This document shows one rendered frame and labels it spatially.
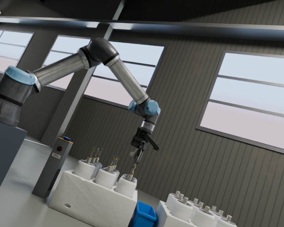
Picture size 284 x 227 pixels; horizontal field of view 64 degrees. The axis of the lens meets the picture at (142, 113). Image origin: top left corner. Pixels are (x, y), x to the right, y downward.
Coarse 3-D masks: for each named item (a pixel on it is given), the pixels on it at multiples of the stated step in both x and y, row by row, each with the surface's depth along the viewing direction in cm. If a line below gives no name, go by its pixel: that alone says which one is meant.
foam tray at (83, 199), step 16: (64, 176) 112; (64, 192) 111; (80, 192) 111; (96, 192) 111; (112, 192) 111; (64, 208) 109; (80, 208) 109; (96, 208) 109; (112, 208) 110; (128, 208) 110; (96, 224) 108; (112, 224) 108
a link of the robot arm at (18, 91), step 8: (8, 72) 91; (16, 72) 91; (24, 72) 93; (0, 80) 92; (8, 80) 90; (16, 80) 91; (24, 80) 93; (32, 80) 96; (0, 88) 90; (8, 88) 90; (16, 88) 91; (24, 88) 94; (8, 96) 90; (16, 96) 92; (24, 96) 95
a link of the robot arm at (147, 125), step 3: (144, 123) 135; (147, 123) 135; (150, 123) 134; (141, 126) 137; (144, 126) 134; (147, 126) 134; (150, 126) 134; (153, 126) 136; (147, 129) 134; (150, 129) 134
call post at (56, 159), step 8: (56, 144) 124; (64, 144) 124; (72, 144) 130; (56, 152) 123; (64, 152) 123; (48, 160) 122; (56, 160) 122; (64, 160) 128; (48, 168) 121; (56, 168) 121; (40, 176) 120; (48, 176) 120; (56, 176) 125; (40, 184) 119; (48, 184) 119; (32, 192) 118; (40, 192) 119; (48, 192) 122
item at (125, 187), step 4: (120, 180) 117; (124, 180) 116; (120, 184) 116; (124, 184) 115; (128, 184) 115; (132, 184) 115; (136, 184) 118; (116, 188) 117; (120, 188) 115; (124, 188) 114; (128, 188) 114; (132, 188) 115; (120, 192) 114; (124, 192) 114; (128, 192) 114; (132, 192) 116; (128, 196) 115
